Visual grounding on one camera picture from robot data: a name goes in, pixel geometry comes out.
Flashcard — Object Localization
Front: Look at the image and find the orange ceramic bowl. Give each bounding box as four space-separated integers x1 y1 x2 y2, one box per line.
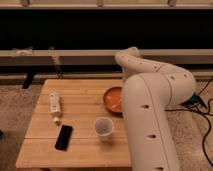
103 87 122 114

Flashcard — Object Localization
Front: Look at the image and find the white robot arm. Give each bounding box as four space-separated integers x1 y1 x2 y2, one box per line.
115 47 196 171

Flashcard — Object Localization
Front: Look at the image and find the white paper cup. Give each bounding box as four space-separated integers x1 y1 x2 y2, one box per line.
94 117 114 141

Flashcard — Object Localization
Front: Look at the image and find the white tube bottle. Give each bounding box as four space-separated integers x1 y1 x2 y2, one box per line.
49 92 61 125

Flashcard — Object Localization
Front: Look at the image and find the wooden table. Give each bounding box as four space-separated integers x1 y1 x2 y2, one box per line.
16 79 130 169

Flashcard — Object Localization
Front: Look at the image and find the black smartphone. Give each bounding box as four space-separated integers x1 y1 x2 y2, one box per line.
55 125 73 151

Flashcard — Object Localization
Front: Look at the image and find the blue device on floor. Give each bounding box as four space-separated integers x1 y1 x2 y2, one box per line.
182 93 206 107

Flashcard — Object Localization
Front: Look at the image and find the black cable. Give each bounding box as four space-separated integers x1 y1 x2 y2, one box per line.
165 75 213 168

